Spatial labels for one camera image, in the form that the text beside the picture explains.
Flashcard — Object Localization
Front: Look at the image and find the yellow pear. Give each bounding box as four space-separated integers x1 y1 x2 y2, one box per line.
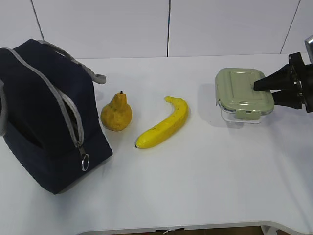
100 91 133 131

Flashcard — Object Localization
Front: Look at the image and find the yellow banana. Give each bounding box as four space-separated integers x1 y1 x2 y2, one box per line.
134 96 189 149

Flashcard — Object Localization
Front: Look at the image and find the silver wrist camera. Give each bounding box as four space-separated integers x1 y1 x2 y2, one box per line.
304 35 313 64

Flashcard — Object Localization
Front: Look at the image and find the glass container with green lid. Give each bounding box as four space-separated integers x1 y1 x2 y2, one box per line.
215 68 274 124

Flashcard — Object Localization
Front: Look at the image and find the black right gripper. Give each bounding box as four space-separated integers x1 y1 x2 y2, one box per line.
253 52 313 113

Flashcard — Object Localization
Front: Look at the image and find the navy blue lunch bag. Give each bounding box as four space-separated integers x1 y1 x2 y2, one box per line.
0 39 112 194

